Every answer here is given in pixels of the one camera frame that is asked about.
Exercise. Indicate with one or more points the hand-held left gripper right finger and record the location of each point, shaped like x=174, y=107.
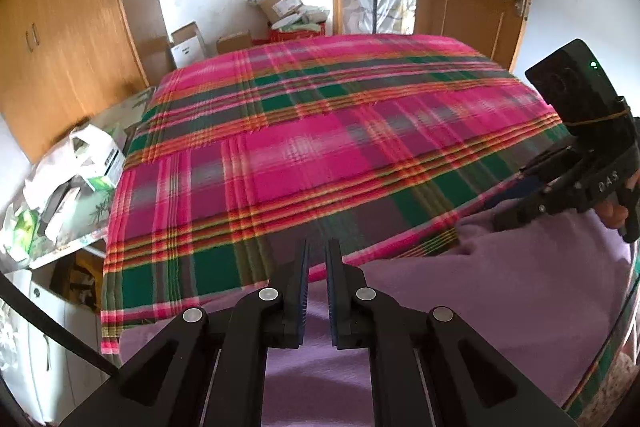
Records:
x=331, y=307

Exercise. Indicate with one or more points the white cardboard box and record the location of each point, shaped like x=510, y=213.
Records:
x=187, y=47

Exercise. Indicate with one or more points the purple fleece pants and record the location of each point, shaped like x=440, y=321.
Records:
x=475, y=297

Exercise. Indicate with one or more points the small brown cardboard box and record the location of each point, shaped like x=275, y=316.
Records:
x=234, y=43

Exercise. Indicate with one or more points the white green carton box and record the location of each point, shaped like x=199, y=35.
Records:
x=100, y=152

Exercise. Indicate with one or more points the white parcel bags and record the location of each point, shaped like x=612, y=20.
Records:
x=305, y=14

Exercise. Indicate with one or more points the green tissue packet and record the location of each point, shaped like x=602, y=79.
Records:
x=20, y=232

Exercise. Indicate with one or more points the open brown cardboard box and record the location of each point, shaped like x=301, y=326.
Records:
x=277, y=4

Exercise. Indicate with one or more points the side table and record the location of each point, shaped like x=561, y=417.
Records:
x=75, y=242

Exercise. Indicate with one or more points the pink green plaid blanket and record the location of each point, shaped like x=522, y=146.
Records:
x=300, y=147

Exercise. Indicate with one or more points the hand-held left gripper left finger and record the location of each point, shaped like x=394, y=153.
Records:
x=303, y=307

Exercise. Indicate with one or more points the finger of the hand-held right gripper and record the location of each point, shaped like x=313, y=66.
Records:
x=540, y=204
x=552, y=164

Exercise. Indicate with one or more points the person's right hand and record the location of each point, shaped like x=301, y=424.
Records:
x=612, y=213

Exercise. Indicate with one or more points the white cabinet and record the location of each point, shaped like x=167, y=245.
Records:
x=60, y=347

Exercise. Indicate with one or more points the red gift box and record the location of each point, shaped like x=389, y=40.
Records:
x=295, y=34

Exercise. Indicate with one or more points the wooden wardrobe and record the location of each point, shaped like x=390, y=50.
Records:
x=65, y=37

